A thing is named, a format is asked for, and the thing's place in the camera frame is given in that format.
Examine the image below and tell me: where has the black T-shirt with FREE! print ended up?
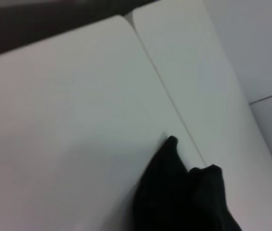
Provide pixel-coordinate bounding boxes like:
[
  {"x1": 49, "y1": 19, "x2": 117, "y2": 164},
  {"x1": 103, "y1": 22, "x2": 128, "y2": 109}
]
[{"x1": 132, "y1": 135, "x2": 244, "y2": 231}]

